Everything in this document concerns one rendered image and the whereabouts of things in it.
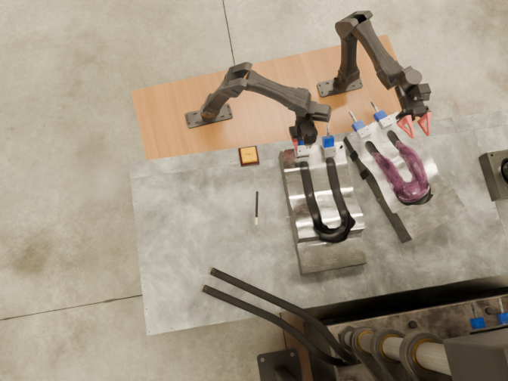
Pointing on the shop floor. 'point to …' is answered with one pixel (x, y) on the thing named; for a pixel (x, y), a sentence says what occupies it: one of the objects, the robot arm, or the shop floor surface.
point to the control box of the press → (279, 366)
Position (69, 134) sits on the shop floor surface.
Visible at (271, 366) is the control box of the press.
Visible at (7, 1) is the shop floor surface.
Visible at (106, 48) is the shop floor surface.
